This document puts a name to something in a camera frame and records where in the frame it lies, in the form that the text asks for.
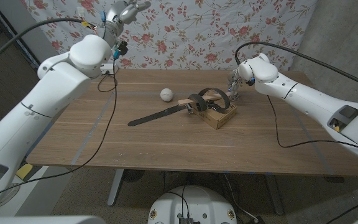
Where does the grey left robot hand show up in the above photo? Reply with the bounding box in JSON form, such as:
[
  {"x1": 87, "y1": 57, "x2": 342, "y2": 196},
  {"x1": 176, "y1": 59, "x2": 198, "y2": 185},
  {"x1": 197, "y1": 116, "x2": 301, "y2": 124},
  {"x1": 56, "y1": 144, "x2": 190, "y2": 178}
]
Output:
[{"x1": 103, "y1": 0, "x2": 152, "y2": 41}]

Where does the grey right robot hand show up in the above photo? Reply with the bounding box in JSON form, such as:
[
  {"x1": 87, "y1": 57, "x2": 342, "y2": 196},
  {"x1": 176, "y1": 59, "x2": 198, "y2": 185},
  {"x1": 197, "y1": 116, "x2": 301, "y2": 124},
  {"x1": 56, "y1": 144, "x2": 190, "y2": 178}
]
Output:
[{"x1": 227, "y1": 68, "x2": 245, "y2": 101}]

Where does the wooden bar with metal clips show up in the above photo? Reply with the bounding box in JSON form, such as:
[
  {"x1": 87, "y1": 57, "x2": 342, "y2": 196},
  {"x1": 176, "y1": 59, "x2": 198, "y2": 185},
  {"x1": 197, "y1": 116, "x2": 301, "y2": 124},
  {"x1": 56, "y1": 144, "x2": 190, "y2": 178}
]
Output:
[{"x1": 178, "y1": 91, "x2": 236, "y2": 114}]

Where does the dark leather belt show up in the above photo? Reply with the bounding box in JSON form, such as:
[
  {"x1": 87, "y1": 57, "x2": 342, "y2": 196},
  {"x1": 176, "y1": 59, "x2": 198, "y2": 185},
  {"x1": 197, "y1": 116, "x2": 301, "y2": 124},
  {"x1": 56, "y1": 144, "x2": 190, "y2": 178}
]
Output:
[{"x1": 127, "y1": 88, "x2": 231, "y2": 128}]

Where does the white robot shoulder housing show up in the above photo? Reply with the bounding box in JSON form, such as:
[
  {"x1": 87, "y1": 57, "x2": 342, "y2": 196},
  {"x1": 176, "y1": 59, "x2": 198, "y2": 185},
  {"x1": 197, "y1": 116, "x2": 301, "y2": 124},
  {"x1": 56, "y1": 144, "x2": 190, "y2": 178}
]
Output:
[{"x1": 0, "y1": 215, "x2": 107, "y2": 224}]

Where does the brown cardboard box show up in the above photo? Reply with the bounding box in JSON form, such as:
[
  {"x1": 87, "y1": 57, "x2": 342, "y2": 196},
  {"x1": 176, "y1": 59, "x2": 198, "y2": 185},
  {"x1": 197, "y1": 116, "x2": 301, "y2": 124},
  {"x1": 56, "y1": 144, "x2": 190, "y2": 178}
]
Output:
[{"x1": 193, "y1": 102, "x2": 238, "y2": 131}]

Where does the floral backdrop cloth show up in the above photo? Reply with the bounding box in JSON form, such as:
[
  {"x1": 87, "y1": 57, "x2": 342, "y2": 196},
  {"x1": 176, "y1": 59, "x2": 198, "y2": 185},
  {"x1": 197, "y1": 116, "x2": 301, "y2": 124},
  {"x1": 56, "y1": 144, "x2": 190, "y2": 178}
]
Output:
[{"x1": 22, "y1": 0, "x2": 318, "y2": 72}]

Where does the white baseball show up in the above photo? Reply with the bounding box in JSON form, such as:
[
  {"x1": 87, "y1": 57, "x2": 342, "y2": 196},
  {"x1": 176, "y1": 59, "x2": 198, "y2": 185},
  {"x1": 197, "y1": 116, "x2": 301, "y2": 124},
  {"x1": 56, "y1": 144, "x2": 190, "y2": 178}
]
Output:
[{"x1": 160, "y1": 88, "x2": 174, "y2": 102}]

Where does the grey table leg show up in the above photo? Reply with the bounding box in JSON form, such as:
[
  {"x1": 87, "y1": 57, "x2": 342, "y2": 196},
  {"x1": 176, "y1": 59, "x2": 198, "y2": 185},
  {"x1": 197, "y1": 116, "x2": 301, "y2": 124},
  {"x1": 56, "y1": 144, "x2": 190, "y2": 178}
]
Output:
[
  {"x1": 264, "y1": 174, "x2": 284, "y2": 216},
  {"x1": 107, "y1": 169, "x2": 126, "y2": 207}
]

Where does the white robot torso dome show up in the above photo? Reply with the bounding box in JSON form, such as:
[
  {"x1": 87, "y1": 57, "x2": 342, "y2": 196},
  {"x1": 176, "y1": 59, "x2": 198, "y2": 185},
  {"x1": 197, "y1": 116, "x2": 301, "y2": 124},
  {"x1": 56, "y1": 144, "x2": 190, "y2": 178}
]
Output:
[{"x1": 147, "y1": 185, "x2": 238, "y2": 224}]

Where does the black round object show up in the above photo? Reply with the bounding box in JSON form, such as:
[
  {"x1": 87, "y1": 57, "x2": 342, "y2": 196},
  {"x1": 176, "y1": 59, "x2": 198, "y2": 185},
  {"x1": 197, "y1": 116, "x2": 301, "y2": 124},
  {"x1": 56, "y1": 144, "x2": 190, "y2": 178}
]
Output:
[{"x1": 122, "y1": 169, "x2": 145, "y2": 183}]

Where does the yellow black foot pedal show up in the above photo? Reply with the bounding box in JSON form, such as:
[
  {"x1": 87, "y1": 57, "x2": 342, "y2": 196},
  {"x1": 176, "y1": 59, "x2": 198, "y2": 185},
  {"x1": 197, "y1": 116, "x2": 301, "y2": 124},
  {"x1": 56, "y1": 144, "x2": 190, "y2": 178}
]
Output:
[{"x1": 16, "y1": 163, "x2": 34, "y2": 180}]

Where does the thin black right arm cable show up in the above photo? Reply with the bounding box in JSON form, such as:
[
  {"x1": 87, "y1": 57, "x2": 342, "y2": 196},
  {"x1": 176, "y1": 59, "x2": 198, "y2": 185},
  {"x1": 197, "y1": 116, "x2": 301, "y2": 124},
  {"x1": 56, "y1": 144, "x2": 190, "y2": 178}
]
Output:
[{"x1": 266, "y1": 95, "x2": 358, "y2": 153}]

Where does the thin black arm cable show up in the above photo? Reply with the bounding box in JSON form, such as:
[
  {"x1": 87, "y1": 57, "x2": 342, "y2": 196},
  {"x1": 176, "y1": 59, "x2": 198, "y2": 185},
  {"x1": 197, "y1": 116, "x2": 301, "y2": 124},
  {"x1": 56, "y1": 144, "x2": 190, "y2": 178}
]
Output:
[
  {"x1": 266, "y1": 95, "x2": 358, "y2": 153},
  {"x1": 0, "y1": 55, "x2": 119, "y2": 200}
]

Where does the black power strip cable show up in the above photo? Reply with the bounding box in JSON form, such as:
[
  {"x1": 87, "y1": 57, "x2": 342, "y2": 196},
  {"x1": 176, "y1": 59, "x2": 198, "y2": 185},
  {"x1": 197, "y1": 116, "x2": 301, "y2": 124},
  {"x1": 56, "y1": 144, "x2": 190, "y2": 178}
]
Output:
[{"x1": 96, "y1": 73, "x2": 119, "y2": 93}]

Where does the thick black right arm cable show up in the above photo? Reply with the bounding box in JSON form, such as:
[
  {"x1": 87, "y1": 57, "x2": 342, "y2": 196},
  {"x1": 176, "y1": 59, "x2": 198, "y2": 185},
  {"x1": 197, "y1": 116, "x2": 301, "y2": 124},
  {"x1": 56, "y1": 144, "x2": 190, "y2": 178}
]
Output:
[{"x1": 234, "y1": 41, "x2": 358, "y2": 94}]

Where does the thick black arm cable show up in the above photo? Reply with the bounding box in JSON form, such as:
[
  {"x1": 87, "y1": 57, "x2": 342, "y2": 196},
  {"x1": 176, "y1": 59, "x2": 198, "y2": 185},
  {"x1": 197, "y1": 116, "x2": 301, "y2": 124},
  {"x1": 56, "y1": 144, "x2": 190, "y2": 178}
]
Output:
[
  {"x1": 234, "y1": 41, "x2": 358, "y2": 94},
  {"x1": 0, "y1": 17, "x2": 98, "y2": 75}
]

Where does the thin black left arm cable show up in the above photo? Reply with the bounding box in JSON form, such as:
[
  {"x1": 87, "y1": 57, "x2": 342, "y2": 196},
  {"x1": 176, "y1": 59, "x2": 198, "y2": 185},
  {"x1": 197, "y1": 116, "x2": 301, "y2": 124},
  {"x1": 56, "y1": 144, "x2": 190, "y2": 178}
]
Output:
[{"x1": 0, "y1": 55, "x2": 119, "y2": 200}]

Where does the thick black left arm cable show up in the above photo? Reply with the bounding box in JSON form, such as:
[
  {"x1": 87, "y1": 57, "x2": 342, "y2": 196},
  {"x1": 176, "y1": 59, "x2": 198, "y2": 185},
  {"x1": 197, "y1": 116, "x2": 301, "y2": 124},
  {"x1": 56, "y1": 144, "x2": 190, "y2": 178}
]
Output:
[{"x1": 0, "y1": 17, "x2": 98, "y2": 75}]

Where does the white floor cable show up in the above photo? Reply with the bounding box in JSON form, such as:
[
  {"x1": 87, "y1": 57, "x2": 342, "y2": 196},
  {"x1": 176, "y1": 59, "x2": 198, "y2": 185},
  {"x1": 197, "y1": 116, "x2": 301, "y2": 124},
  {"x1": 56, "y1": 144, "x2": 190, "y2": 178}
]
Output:
[{"x1": 223, "y1": 173, "x2": 259, "y2": 222}]

